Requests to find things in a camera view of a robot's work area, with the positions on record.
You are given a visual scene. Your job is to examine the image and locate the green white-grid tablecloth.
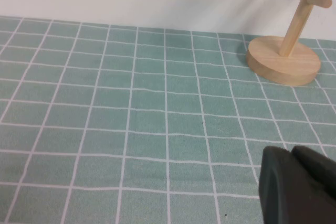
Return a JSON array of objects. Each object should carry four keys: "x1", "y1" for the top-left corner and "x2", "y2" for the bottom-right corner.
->
[{"x1": 0, "y1": 15, "x2": 336, "y2": 224}]

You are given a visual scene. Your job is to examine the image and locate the wooden headphone stand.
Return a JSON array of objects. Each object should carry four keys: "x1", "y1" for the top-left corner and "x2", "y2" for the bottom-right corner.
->
[{"x1": 245, "y1": 0, "x2": 333, "y2": 87}]

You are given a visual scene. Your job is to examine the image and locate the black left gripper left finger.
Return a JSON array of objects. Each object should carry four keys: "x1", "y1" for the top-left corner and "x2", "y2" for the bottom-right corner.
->
[{"x1": 258, "y1": 145, "x2": 336, "y2": 224}]

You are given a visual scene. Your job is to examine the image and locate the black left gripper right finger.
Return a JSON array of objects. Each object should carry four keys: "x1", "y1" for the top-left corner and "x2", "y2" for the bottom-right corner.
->
[{"x1": 291, "y1": 145, "x2": 336, "y2": 201}]

